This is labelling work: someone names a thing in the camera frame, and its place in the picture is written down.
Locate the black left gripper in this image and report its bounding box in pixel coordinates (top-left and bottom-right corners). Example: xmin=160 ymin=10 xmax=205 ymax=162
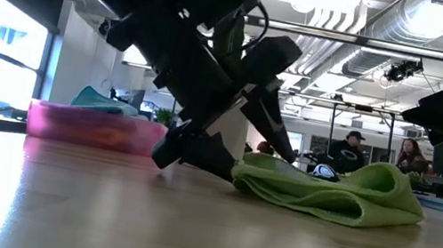
xmin=84 ymin=0 xmax=321 ymax=195

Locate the green microfiber towel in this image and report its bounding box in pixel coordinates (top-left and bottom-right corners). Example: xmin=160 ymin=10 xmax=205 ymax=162
xmin=225 ymin=138 xmax=434 ymax=239

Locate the blue microfiber towel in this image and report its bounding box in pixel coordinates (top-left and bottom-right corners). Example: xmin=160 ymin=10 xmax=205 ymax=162
xmin=69 ymin=83 xmax=144 ymax=119

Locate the pink plastic bin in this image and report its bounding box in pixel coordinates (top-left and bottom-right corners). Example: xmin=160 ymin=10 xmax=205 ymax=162
xmin=24 ymin=98 xmax=172 ymax=160

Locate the monitor on arm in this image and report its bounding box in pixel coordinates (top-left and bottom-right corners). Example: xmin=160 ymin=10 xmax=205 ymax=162
xmin=109 ymin=84 xmax=146 ymax=112

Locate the person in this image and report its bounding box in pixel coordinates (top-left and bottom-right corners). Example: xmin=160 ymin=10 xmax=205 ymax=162
xmin=324 ymin=126 xmax=370 ymax=178
xmin=245 ymin=138 xmax=278 ymax=158
xmin=393 ymin=136 xmax=434 ymax=179

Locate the small potted plant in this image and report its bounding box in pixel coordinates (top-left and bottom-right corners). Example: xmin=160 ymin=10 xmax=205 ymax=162
xmin=402 ymin=169 xmax=429 ymax=193

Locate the black ceiling spot lamp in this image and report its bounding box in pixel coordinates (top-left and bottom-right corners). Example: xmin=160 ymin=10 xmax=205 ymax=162
xmin=384 ymin=56 xmax=425 ymax=87

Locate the green leafy plant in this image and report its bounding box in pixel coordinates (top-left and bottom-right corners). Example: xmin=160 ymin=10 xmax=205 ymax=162
xmin=152 ymin=106 xmax=178 ymax=129

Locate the white and black ball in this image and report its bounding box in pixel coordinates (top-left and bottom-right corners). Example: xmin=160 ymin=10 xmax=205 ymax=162
xmin=310 ymin=161 xmax=342 ymax=184

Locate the green cactus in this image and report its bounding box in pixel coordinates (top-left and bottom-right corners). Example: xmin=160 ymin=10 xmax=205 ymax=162
xmin=205 ymin=5 xmax=253 ymax=74

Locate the long ceiling light strip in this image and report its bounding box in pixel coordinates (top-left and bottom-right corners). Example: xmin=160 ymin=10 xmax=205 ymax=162
xmin=81 ymin=0 xmax=443 ymax=61

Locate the silver ventilation duct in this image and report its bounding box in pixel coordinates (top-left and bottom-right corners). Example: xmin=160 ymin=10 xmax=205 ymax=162
xmin=340 ymin=0 xmax=443 ymax=92

